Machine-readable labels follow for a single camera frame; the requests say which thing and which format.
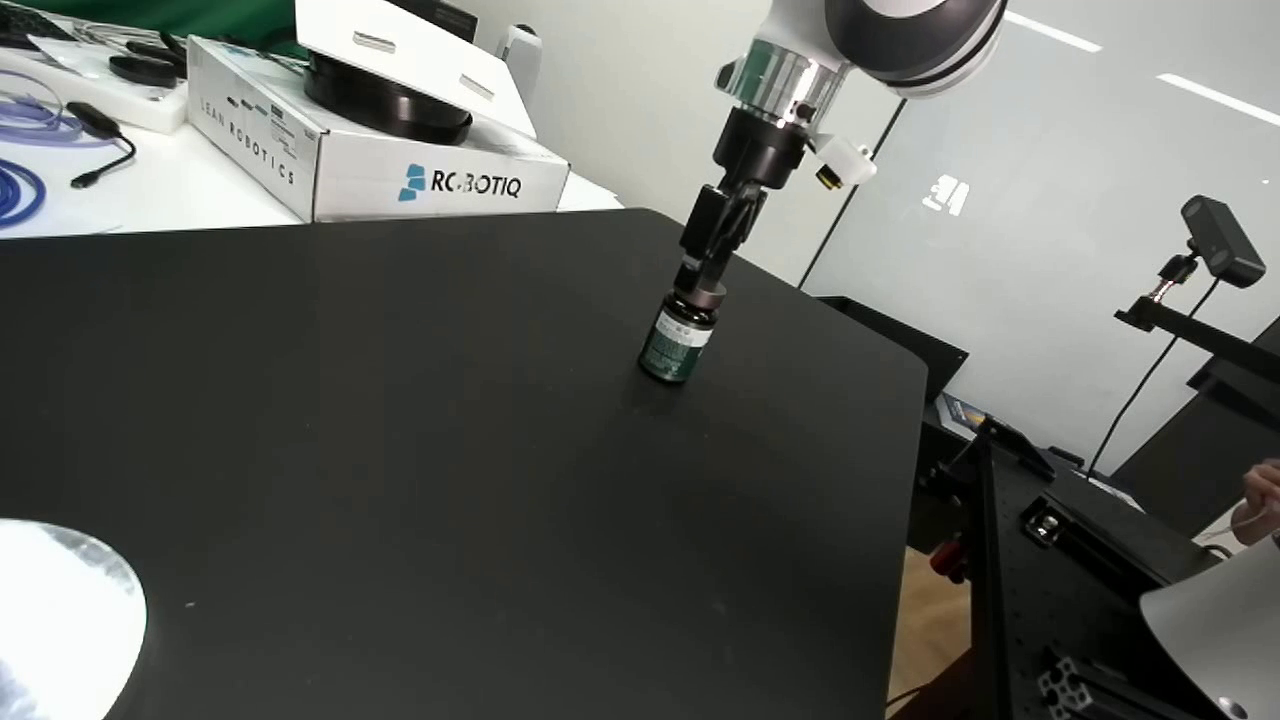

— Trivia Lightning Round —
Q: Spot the black small device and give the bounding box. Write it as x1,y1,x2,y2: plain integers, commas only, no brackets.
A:
106,31,193,94

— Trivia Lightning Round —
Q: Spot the green backdrop cloth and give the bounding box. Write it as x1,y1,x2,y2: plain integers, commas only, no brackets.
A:
52,0,305,45

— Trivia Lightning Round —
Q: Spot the white round base plate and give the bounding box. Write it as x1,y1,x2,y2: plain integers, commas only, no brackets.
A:
0,515,152,720

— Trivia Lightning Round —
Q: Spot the person's hand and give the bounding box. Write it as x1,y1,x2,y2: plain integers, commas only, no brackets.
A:
1229,455,1280,548

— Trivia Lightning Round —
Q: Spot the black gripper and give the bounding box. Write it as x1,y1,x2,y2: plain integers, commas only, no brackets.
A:
670,110,816,320

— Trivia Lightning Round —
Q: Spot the black cable with plug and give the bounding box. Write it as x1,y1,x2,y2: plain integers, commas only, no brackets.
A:
65,98,141,193

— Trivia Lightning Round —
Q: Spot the black metal frame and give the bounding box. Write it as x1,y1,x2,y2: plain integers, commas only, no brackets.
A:
915,414,1232,720

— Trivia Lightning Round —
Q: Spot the white Robotiq cardboard box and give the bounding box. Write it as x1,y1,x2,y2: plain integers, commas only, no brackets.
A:
186,0,572,227

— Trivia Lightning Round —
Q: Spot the black camera on stand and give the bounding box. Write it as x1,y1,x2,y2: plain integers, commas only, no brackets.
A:
1178,193,1269,293

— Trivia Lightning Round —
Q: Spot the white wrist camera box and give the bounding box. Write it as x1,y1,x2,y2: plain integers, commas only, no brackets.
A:
811,133,886,193

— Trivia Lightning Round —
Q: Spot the black camera stand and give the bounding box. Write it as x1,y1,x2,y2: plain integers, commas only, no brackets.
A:
1081,253,1280,486

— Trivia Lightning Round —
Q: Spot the black round device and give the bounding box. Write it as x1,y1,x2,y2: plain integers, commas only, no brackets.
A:
299,57,478,149

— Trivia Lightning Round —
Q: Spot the blue coiled cable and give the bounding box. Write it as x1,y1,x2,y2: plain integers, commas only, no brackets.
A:
0,94,83,231

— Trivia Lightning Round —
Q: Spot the green bottle with brown cap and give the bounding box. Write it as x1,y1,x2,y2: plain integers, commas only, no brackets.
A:
638,293,722,394

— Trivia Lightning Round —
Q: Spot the silver curved panel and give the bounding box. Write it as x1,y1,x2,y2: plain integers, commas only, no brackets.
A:
1136,535,1280,720

